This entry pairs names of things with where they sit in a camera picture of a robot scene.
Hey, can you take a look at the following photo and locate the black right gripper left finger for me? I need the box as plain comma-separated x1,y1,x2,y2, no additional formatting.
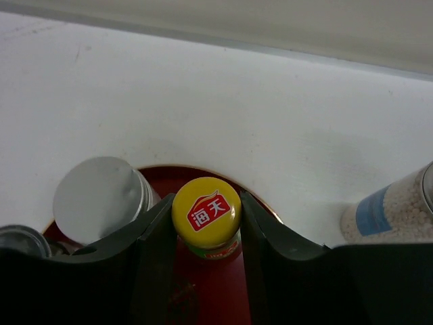
1,194,177,324

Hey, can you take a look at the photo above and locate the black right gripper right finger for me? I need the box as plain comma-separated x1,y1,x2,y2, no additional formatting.
240,192,432,324

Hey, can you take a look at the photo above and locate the sauce bottle yellow cap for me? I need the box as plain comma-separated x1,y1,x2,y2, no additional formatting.
171,177,242,260

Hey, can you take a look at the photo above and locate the tall grinder clear cap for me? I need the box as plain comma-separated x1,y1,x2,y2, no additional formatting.
1,225,51,258

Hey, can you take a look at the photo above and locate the red round tray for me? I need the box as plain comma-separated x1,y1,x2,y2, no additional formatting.
43,165,278,324

